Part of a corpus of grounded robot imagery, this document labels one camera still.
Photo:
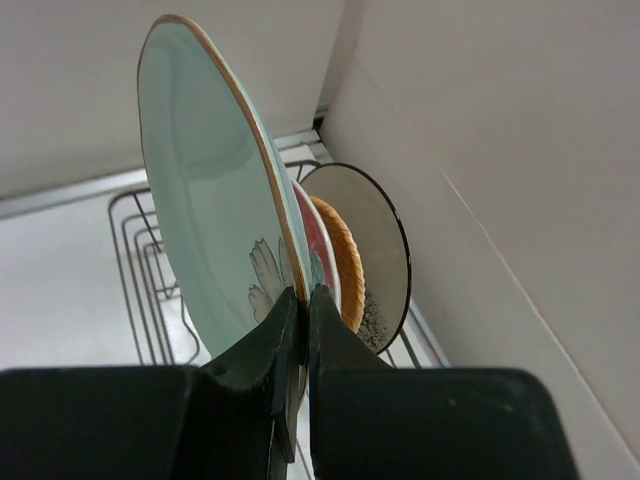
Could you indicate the grey plate with tree branches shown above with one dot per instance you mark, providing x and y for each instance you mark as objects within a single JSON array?
[{"x": 381, "y": 241}]

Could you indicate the black wire dish rack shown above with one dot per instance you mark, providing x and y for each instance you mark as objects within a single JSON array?
[{"x": 162, "y": 329}]

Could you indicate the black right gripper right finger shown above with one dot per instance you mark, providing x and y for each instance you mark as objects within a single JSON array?
[{"x": 341, "y": 374}]

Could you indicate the red plate with teal flower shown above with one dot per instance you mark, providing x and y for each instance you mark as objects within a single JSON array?
[{"x": 324, "y": 269}]

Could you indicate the light green plate with flower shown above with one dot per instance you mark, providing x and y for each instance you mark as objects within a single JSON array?
[{"x": 226, "y": 208}]

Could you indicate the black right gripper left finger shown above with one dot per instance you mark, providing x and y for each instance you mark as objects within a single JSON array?
[{"x": 251, "y": 420}]

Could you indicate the orange woven plate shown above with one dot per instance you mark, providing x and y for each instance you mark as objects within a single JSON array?
[{"x": 348, "y": 262}]

